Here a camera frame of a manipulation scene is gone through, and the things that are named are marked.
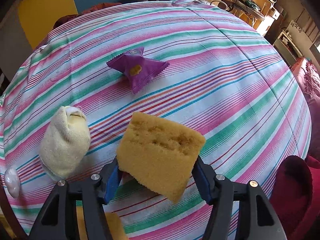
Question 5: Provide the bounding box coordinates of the white plastic bag ball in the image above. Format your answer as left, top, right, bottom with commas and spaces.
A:
4, 166, 21, 198

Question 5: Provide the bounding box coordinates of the striped bed sheet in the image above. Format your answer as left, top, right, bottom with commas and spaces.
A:
1, 0, 311, 233

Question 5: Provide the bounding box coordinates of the yellow sponge block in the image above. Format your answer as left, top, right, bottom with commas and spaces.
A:
116, 112, 206, 203

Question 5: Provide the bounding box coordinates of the purple snack packet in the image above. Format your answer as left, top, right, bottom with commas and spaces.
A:
106, 47, 170, 94

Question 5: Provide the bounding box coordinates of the small orange sponge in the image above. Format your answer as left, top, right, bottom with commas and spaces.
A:
76, 206, 129, 240

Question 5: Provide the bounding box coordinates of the dark red cloth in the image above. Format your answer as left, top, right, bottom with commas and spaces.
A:
53, 3, 121, 29

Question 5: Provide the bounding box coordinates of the cream sock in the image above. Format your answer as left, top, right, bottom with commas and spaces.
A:
39, 106, 91, 181

